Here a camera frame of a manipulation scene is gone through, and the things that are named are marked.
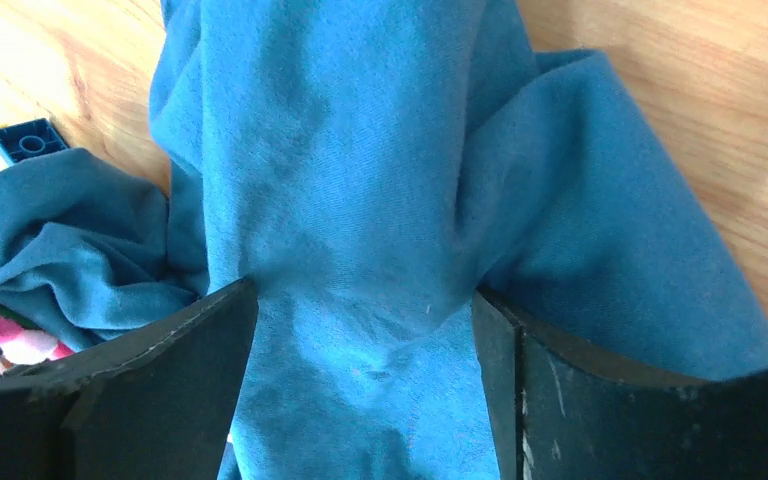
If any blue garment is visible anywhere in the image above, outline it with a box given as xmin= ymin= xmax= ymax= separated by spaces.
xmin=0 ymin=1 xmax=768 ymax=479

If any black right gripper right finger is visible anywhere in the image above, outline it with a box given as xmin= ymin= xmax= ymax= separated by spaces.
xmin=471 ymin=289 xmax=768 ymax=479

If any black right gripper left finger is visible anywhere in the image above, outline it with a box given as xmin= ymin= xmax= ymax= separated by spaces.
xmin=0 ymin=280 xmax=258 ymax=479

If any blue toy brick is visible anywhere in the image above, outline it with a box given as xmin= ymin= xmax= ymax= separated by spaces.
xmin=0 ymin=118 xmax=69 ymax=166

